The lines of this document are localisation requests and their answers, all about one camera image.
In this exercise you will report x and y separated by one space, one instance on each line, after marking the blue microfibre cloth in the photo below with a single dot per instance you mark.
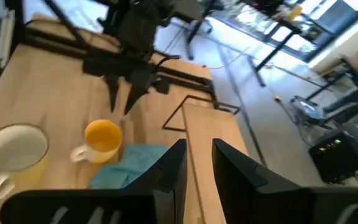
129 168

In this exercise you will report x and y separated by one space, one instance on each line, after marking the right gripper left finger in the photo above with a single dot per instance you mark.
154 205

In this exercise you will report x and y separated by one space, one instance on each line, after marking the silver aluminium extrusion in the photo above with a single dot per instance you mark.
5 37

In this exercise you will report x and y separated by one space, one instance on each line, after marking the black computer case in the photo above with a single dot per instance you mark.
337 155

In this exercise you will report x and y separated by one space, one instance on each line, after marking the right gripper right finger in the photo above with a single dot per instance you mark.
259 199

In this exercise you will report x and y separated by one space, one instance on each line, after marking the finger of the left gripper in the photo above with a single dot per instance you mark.
113 90
135 96

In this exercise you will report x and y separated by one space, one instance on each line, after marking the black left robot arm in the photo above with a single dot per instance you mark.
138 28

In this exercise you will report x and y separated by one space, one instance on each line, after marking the black frame desk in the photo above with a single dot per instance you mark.
275 53

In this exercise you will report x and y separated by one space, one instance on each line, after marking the blue grey floor device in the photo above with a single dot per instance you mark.
308 109

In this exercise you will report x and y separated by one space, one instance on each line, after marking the wooden shelf black metal legs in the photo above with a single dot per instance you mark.
210 130

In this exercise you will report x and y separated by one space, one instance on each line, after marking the black office chair base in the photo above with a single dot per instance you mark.
197 34

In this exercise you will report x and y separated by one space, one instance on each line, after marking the window with black frame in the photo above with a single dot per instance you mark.
315 18

